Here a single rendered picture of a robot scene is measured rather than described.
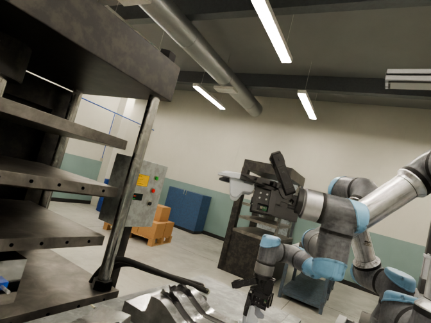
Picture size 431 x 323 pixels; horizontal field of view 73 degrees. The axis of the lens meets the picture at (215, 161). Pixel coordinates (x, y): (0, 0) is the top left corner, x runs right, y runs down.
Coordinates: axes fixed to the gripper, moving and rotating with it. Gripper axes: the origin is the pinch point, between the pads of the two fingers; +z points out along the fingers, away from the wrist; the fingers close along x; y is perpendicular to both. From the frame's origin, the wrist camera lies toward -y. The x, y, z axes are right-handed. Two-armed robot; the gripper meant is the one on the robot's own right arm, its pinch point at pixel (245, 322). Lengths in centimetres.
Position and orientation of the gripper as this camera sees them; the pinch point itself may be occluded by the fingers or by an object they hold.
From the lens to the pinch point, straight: 131.3
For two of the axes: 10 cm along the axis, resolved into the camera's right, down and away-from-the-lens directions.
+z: -2.5, 9.7, -0.8
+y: 8.4, 1.7, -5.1
